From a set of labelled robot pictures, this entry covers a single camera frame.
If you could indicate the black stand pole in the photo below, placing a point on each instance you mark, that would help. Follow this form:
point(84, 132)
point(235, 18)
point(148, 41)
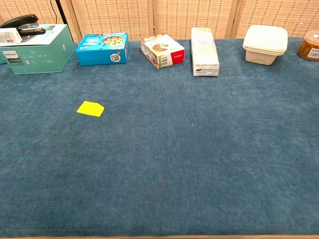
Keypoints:
point(60, 12)

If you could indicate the cream lidded food container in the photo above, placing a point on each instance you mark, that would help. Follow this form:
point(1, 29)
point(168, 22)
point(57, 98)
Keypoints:
point(265, 44)

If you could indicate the black stapler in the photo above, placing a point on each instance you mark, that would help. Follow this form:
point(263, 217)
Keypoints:
point(27, 26)

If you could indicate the white and red food box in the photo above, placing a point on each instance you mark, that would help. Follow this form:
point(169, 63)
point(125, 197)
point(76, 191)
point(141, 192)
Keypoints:
point(162, 51)

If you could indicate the blue cookie box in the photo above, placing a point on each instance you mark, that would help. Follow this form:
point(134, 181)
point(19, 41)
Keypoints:
point(99, 54)

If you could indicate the white tissue pack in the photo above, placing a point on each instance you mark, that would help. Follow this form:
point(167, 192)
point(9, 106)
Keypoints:
point(204, 53)

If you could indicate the clear jar of rubber bands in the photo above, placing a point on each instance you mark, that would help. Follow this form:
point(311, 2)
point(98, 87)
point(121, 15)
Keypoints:
point(309, 47)

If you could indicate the teal Philips box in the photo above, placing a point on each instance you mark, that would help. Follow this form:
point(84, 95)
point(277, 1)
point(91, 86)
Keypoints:
point(37, 56)

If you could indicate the woven bamboo folding screen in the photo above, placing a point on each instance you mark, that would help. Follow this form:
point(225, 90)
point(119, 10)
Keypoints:
point(174, 17)

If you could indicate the small white barcode box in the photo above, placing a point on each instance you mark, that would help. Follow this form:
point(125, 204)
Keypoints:
point(8, 36)

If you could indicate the blue table cloth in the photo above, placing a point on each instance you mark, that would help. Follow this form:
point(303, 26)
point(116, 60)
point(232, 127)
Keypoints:
point(159, 149)

